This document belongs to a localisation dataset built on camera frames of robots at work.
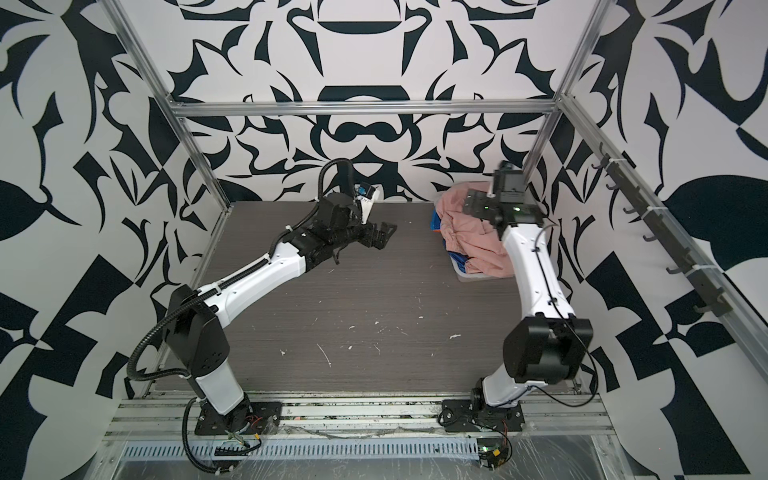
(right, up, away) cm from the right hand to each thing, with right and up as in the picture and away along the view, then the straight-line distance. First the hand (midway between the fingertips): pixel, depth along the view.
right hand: (489, 198), depth 81 cm
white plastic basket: (-2, -22, +8) cm, 24 cm away
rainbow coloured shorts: (-5, -18, +10) cm, 21 cm away
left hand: (-28, -4, -2) cm, 28 cm away
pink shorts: (+2, -13, +11) cm, 17 cm away
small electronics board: (-3, -61, -10) cm, 62 cm away
